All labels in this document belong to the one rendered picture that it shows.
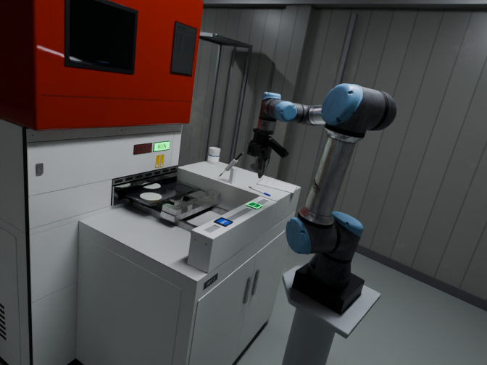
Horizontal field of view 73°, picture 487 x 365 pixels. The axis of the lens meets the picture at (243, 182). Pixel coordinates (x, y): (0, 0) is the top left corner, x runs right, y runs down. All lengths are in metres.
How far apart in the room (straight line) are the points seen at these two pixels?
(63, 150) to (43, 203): 0.21
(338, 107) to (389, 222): 2.64
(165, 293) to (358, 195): 2.60
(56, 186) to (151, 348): 0.73
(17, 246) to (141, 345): 0.62
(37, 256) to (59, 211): 0.19
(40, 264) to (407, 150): 2.92
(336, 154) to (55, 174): 1.02
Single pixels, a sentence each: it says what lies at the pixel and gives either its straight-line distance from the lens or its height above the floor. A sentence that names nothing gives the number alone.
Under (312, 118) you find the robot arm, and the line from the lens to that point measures 1.32.
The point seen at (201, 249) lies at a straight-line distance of 1.21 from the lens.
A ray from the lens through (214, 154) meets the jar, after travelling 2.06.
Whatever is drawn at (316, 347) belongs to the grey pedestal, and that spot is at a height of 0.63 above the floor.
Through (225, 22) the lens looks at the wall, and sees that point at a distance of 4.61.
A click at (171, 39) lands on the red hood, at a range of 1.66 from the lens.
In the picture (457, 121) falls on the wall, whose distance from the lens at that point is 3.31.
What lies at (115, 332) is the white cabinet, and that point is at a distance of 1.64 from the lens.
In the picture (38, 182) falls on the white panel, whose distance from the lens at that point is 1.41.
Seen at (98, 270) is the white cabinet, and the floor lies 0.64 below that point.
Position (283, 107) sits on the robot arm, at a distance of 1.27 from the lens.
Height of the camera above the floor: 1.49
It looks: 17 degrees down
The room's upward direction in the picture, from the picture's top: 10 degrees clockwise
